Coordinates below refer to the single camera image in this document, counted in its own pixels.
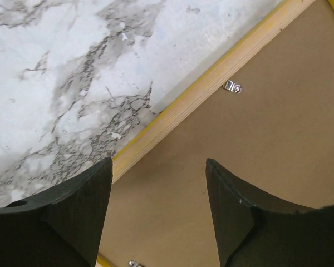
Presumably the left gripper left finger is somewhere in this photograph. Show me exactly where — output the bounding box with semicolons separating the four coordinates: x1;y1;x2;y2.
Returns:
0;158;113;266

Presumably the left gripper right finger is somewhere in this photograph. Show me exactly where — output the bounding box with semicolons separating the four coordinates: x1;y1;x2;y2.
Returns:
205;159;334;266

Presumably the yellow picture frame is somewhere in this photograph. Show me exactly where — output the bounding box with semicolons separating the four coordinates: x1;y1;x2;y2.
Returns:
100;1;334;266

